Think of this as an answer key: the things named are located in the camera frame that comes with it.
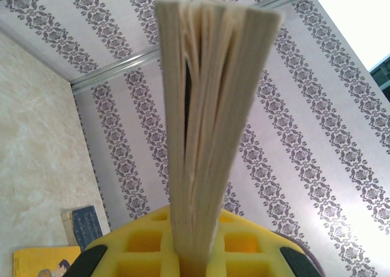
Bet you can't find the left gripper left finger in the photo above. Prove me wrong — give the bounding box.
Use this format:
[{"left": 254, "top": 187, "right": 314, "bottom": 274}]
[{"left": 68, "top": 205, "right": 180, "bottom": 277}]

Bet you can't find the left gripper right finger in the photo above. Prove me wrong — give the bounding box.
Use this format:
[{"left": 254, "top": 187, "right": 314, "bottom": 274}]
[{"left": 207, "top": 209, "right": 324, "bottom": 277}]

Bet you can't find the dark blue book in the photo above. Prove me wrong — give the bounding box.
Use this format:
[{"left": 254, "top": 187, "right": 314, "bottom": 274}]
[
  {"left": 153, "top": 0, "right": 283, "bottom": 277},
  {"left": 60, "top": 204, "right": 111, "bottom": 254}
]

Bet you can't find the yellow picture book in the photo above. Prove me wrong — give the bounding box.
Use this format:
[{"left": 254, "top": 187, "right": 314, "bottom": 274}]
[{"left": 12, "top": 244, "right": 83, "bottom": 277}]

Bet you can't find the teal background fixture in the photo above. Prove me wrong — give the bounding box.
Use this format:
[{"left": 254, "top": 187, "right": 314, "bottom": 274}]
[{"left": 367, "top": 53, "right": 390, "bottom": 103}]

